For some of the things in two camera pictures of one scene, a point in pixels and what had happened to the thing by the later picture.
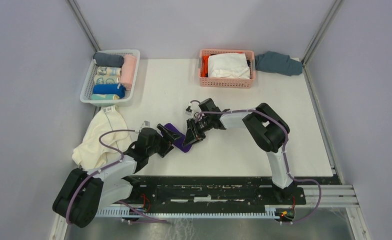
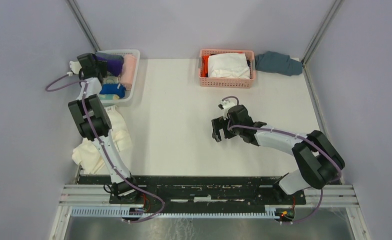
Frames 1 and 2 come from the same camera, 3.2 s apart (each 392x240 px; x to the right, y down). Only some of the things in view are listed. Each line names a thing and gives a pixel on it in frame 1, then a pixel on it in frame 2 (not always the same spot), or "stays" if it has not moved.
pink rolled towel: (128, 71) stays
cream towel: (107, 137) stays
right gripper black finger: (191, 136) to (218, 124)
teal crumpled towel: (278, 63) stays
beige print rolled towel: (106, 79) stays
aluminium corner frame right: (340, 195) stays
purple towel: (178, 142) to (114, 63)
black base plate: (220, 191) stays
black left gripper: (165, 144) to (102, 65)
